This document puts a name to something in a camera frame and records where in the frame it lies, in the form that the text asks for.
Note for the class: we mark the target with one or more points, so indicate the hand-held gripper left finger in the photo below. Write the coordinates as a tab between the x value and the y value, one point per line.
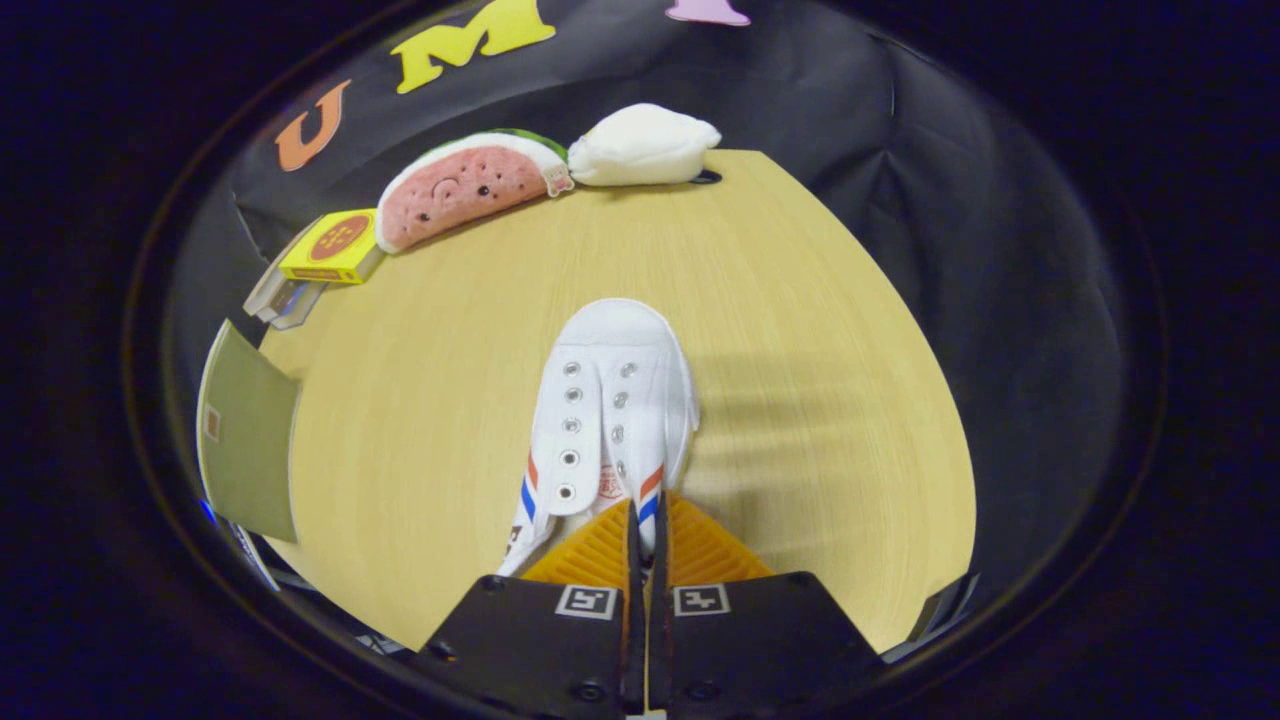
530	640

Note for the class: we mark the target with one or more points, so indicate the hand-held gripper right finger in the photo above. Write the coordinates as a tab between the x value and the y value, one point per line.
760	640

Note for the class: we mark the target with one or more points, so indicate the white canvas shoe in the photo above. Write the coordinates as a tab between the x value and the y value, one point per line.
615	345

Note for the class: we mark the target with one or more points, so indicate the green fabric storage box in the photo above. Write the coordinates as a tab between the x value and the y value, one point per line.
250	440

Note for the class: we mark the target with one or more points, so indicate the lit display screen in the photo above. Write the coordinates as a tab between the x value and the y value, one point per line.
245	545

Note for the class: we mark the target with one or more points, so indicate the yellow book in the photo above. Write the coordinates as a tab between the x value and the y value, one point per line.
335	248

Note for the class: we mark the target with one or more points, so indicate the watermelon slice plush toy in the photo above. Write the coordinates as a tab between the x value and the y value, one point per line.
460	190

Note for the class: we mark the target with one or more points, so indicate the white plush toy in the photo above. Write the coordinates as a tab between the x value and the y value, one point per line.
640	145

